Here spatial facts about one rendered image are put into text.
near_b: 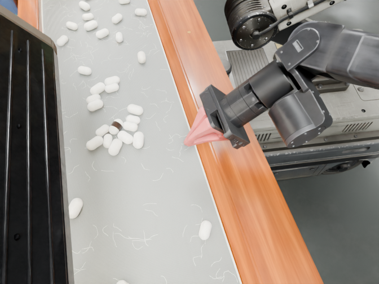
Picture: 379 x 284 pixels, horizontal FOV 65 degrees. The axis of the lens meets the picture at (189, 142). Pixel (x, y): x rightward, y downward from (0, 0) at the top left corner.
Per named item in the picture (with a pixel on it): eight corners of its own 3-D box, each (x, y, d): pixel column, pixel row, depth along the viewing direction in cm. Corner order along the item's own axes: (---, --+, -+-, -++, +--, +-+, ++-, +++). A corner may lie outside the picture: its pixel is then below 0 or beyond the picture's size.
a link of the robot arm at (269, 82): (288, 62, 47) (276, 48, 43) (311, 96, 45) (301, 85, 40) (252, 88, 50) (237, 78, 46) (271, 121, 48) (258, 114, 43)
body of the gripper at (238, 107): (221, 139, 45) (263, 111, 41) (201, 89, 50) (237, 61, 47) (242, 149, 49) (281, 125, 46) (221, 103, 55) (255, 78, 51)
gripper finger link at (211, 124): (176, 151, 49) (221, 120, 45) (167, 117, 53) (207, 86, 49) (201, 159, 55) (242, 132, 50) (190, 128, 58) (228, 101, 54)
